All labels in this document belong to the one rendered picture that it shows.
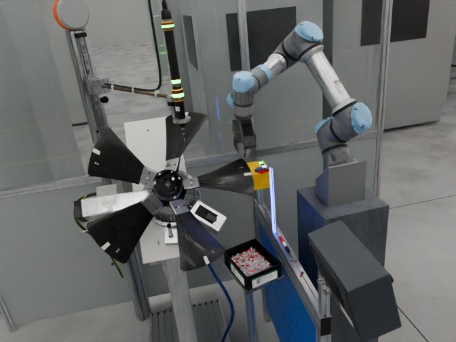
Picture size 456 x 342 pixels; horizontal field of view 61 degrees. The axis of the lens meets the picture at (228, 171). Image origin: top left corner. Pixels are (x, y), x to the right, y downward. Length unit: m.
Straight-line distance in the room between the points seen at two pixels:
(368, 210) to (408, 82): 4.02
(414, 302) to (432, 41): 3.70
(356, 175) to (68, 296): 2.00
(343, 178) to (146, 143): 0.93
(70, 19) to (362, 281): 1.67
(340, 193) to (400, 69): 3.91
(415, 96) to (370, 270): 4.86
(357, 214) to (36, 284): 2.02
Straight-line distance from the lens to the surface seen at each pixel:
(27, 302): 2.96
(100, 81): 2.00
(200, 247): 1.59
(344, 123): 1.71
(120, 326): 2.82
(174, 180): 1.59
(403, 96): 5.67
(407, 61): 5.59
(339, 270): 1.05
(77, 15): 2.08
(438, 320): 2.80
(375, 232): 1.85
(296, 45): 1.79
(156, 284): 2.81
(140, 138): 1.96
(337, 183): 1.74
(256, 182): 1.95
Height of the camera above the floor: 1.88
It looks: 24 degrees down
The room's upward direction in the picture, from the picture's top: 6 degrees counter-clockwise
